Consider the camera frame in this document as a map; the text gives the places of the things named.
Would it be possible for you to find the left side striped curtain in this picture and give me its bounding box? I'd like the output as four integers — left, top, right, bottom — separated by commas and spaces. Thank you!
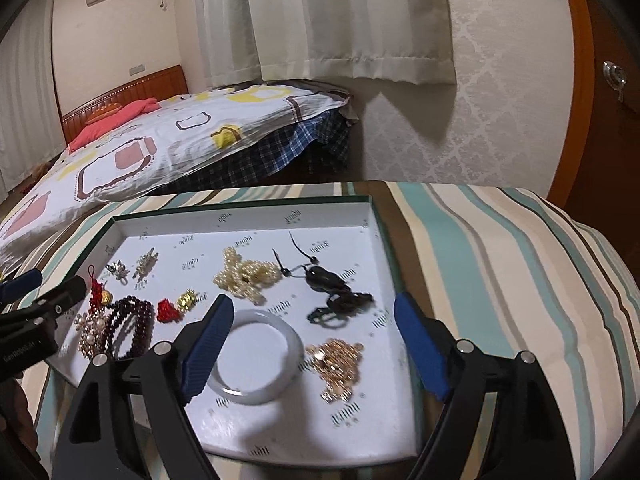
1, 0, 66, 200

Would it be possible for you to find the person's hand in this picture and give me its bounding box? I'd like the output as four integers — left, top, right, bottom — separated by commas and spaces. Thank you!
1, 378, 49, 479

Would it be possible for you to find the cream pearl bracelet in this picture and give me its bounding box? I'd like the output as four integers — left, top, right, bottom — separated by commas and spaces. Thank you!
211, 245, 286, 307

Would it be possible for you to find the small gold charm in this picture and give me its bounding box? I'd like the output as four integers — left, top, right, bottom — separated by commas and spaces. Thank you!
176, 289, 200, 313

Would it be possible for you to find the red knot gold charm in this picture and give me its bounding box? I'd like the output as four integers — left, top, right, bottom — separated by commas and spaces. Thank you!
88, 264, 113, 314

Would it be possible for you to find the wooden headboard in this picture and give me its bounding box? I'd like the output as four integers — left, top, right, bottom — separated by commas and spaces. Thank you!
61, 65, 189, 143

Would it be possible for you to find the wooden door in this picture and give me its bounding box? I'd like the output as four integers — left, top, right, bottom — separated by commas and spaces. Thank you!
548, 0, 639, 255

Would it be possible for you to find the silver flower ring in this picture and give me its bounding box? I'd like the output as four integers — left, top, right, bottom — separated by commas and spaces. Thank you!
104, 259, 132, 285

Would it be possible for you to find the green shallow cardboard box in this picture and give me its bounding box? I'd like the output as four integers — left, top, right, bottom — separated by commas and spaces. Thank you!
41, 195, 423, 468

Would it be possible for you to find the white patterned quilt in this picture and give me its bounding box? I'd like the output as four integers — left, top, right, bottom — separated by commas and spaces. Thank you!
1, 82, 350, 274

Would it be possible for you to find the gold pearl brooch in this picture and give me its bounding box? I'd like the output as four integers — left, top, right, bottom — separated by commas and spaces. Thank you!
74, 309, 111, 360

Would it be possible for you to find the dark red bead necklace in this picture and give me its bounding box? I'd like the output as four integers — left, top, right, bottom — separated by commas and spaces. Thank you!
98, 294, 156, 361

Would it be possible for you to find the red pillow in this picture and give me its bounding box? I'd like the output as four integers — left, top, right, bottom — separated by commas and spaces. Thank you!
66, 98, 160, 154

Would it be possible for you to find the blue plaid blanket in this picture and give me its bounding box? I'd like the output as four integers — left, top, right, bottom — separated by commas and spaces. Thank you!
152, 110, 352, 195

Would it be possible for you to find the striped bed cover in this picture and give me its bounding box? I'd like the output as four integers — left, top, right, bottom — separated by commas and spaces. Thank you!
1, 181, 639, 479

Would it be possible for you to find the white jade bangle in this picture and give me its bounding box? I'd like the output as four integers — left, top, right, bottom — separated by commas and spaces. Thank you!
207, 309, 304, 405

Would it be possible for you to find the dark bead cord necklace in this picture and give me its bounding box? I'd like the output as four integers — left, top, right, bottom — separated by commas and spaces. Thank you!
271, 230, 377, 330

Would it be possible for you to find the cream window curtain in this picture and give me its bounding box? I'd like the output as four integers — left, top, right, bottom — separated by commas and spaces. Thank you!
195, 0, 456, 87

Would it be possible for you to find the wall socket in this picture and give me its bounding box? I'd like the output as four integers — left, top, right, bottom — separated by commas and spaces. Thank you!
129, 64, 145, 76

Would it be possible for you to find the silver door lock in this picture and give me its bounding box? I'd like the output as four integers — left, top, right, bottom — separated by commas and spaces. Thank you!
602, 61, 627, 103

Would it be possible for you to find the small red knot ornament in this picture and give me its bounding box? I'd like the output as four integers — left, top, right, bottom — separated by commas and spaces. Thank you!
156, 299, 183, 324

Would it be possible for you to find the gold chain bracelet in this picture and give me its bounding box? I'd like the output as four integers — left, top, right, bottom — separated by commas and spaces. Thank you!
304, 338, 367, 404

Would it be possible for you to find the silver rhinestone hair clip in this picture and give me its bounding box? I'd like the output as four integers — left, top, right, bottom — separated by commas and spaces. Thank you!
134, 248, 158, 283

